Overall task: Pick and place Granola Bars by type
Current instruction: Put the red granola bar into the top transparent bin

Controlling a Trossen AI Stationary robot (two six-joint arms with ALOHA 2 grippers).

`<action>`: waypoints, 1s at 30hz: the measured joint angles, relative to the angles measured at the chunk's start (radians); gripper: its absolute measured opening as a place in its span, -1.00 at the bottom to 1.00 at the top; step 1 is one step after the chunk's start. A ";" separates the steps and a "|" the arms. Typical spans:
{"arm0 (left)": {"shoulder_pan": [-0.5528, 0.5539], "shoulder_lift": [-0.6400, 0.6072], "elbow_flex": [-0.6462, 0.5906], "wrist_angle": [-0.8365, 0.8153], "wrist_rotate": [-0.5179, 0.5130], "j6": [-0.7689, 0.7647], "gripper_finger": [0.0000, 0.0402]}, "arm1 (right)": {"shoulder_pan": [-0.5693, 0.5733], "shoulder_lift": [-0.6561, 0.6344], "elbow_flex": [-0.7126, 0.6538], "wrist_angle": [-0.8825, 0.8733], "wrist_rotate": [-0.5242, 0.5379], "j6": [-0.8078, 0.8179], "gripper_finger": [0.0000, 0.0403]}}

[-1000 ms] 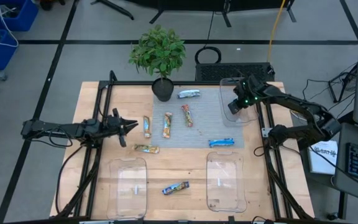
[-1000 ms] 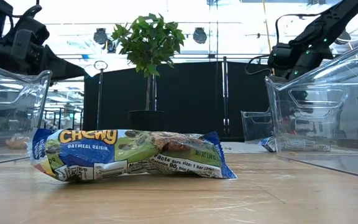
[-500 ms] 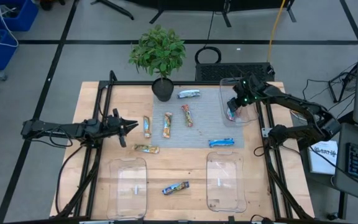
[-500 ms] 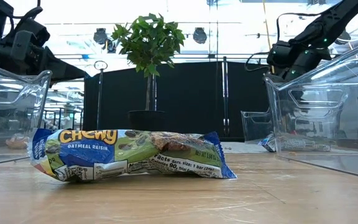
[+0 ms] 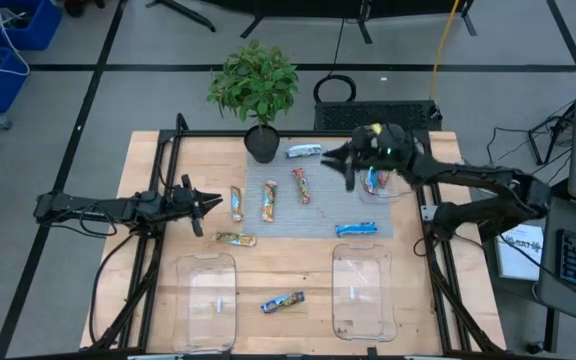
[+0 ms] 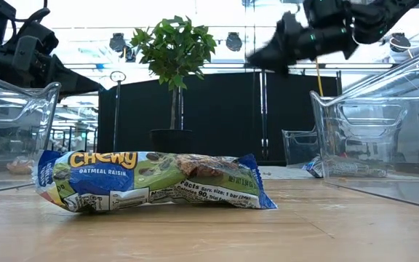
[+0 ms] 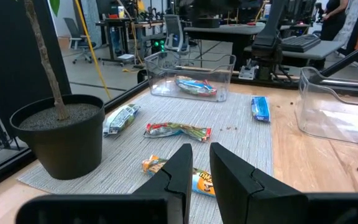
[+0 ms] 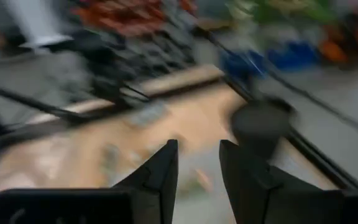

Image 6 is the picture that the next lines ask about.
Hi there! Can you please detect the green plant in black pot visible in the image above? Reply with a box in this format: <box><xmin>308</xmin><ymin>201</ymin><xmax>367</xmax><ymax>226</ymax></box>
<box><xmin>129</xmin><ymin>15</ymin><xmax>218</xmax><ymax>154</ymax></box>

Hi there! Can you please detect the Chewy oatmeal raisin granola bar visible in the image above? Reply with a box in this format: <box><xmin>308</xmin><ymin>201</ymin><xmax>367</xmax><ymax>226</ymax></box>
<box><xmin>31</xmin><ymin>149</ymin><xmax>279</xmax><ymax>214</ymax></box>

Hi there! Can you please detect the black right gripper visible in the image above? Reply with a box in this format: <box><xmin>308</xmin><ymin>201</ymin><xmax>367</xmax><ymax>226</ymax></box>
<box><xmin>247</xmin><ymin>0</ymin><xmax>359</xmax><ymax>76</ymax></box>

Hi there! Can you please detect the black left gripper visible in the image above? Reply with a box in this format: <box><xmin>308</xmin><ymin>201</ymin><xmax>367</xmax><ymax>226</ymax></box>
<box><xmin>0</xmin><ymin>7</ymin><xmax>103</xmax><ymax>101</ymax></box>

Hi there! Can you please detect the black pole stand with ring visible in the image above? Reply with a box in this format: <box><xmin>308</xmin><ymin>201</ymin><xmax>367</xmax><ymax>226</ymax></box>
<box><xmin>109</xmin><ymin>70</ymin><xmax>127</xmax><ymax>152</ymax></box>

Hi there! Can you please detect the round grey lamp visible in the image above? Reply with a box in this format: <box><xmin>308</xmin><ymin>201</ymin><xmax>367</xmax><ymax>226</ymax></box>
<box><xmin>225</xmin><ymin>31</ymin><xmax>244</xmax><ymax>52</ymax></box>
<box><xmin>390</xmin><ymin>32</ymin><xmax>412</xmax><ymax>53</ymax></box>
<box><xmin>108</xmin><ymin>32</ymin><xmax>127</xmax><ymax>53</ymax></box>

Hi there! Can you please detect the clear plastic bin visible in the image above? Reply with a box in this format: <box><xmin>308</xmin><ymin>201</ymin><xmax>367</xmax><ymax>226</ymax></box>
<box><xmin>309</xmin><ymin>43</ymin><xmax>419</xmax><ymax>212</ymax></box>
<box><xmin>281</xmin><ymin>127</ymin><xmax>322</xmax><ymax>168</ymax></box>
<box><xmin>0</xmin><ymin>68</ymin><xmax>62</xmax><ymax>194</ymax></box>

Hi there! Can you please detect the yellow cable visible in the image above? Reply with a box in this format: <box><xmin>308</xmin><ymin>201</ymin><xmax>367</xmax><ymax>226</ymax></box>
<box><xmin>314</xmin><ymin>57</ymin><xmax>336</xmax><ymax>156</ymax></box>

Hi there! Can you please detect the black partition screen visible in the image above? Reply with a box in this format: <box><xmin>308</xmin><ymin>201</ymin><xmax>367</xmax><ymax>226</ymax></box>
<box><xmin>265</xmin><ymin>71</ymin><xmax>342</xmax><ymax>165</ymax></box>
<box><xmin>97</xmin><ymin>71</ymin><xmax>264</xmax><ymax>163</ymax></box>

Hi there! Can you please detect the pale blue gold granola bar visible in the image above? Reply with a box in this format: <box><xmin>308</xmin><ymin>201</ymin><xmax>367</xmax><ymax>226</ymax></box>
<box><xmin>6</xmin><ymin>156</ymin><xmax>36</xmax><ymax>175</ymax></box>

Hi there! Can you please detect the bright blue granola bar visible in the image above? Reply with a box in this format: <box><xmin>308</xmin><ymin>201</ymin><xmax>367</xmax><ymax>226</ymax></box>
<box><xmin>302</xmin><ymin>156</ymin><xmax>388</xmax><ymax>179</ymax></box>

